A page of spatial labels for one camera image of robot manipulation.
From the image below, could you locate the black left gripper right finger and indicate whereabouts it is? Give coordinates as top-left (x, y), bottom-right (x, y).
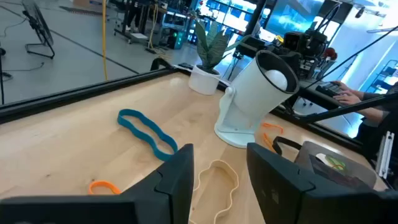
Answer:
top-left (247, 142), bottom-right (398, 224)

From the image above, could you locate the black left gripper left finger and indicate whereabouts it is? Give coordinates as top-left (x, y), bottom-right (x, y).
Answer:
top-left (0, 143), bottom-right (195, 224)

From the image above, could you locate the large black rubber band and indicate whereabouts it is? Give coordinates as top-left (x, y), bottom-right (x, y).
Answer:
top-left (272, 136), bottom-right (303, 156)

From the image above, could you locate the beige wavy rubber band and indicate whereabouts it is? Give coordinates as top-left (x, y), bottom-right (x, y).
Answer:
top-left (188, 159), bottom-right (240, 224)

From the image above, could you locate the grey translucent plastic bin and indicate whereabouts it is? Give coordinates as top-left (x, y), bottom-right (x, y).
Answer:
top-left (294, 141), bottom-right (377, 190)

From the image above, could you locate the large teal wavy rubber band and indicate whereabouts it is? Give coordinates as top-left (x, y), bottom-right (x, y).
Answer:
top-left (117, 108), bottom-right (179, 162)

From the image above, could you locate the black boom beam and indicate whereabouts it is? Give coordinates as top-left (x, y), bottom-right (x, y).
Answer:
top-left (300, 92), bottom-right (398, 124)

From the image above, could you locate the white cylindrical table lamp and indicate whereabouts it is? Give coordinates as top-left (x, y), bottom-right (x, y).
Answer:
top-left (213, 49), bottom-right (300, 149)

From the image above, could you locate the snake plant in white pot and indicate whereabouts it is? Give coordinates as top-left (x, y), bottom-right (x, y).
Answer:
top-left (188, 20), bottom-right (249, 96)

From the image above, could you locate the person's hand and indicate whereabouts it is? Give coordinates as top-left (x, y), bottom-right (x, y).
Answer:
top-left (334, 80), bottom-right (363, 94)
top-left (332, 91), bottom-right (362, 106)

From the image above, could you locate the black keyboard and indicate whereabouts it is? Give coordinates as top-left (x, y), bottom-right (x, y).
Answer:
top-left (315, 81), bottom-right (343, 98)

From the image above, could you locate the person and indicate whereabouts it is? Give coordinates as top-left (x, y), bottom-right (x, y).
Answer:
top-left (354, 81), bottom-right (398, 162)

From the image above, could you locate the black device with green light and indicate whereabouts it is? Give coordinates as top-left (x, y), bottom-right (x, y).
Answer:
top-left (167, 27), bottom-right (185, 50)

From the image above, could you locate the black floor fan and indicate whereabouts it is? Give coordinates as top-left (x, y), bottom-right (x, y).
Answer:
top-left (21, 0), bottom-right (56, 60)

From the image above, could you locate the silver aluminium bracket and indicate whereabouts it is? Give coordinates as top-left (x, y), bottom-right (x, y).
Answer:
top-left (376, 130), bottom-right (395, 180)

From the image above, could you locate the black metal rig frame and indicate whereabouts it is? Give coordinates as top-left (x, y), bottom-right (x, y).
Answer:
top-left (0, 57), bottom-right (374, 153)

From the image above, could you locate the yellow floor cable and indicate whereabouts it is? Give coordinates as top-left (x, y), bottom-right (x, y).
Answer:
top-left (101, 0), bottom-right (109, 82)

